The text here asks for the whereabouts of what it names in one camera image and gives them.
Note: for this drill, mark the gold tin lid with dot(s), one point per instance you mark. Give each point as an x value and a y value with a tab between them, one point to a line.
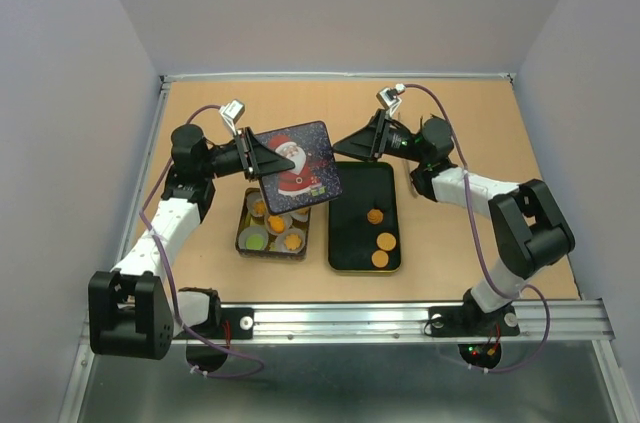
314	178

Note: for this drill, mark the green round cookie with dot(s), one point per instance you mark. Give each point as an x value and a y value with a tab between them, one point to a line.
255	242

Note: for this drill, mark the orange swirl cookie right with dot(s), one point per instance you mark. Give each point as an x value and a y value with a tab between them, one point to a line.
375	216

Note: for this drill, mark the orange swirl cookie top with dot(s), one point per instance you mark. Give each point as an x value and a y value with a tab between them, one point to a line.
259	208

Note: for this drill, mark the orange flower cookie bottom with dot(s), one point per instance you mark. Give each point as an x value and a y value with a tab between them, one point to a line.
292	242

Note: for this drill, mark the white paper cup top-left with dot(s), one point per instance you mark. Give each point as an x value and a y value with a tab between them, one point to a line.
250	199

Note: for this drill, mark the white paper cup bottom-left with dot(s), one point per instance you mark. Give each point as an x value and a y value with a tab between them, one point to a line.
252	230

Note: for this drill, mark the white paper cup bottom-right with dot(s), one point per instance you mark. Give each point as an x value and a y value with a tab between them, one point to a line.
279	240

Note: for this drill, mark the gold cookie tin box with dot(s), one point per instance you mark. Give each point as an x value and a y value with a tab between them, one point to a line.
270	252

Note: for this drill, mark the orange fish cookie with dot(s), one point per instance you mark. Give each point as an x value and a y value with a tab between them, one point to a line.
276	224

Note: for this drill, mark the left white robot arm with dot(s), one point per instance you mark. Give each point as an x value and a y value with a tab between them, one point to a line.
135	309

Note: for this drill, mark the round orange cookie upper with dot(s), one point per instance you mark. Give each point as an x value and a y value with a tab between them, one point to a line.
386	241

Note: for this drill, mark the aluminium rail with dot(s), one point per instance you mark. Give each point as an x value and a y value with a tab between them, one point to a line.
411	322

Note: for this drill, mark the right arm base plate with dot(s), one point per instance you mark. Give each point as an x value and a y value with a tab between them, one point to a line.
456	322

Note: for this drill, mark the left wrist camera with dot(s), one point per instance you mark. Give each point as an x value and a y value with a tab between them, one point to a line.
231	114

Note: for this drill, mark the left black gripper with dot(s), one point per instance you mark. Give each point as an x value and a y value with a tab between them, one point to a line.
260	159

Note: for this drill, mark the round orange cookie lower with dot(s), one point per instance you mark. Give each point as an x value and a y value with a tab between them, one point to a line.
380	259

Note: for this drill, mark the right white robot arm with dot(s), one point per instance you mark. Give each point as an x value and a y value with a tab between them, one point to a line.
530	231

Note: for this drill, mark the white paper cup centre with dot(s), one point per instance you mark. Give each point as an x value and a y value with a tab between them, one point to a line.
286	217

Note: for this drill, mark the orange swirl cookie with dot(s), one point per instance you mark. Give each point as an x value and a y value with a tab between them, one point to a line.
375	216
259	208

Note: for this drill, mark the white paper cup top-right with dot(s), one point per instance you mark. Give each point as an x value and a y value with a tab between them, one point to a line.
301	215

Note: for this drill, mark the round orange cookie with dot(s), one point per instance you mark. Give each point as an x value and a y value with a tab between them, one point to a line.
386	241
380	259

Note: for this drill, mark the metal tongs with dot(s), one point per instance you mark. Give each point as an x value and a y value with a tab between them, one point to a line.
408	167

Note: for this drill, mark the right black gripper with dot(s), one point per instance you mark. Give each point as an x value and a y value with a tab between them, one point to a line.
370	142

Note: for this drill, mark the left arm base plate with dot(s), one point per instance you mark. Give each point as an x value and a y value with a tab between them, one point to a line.
230	324

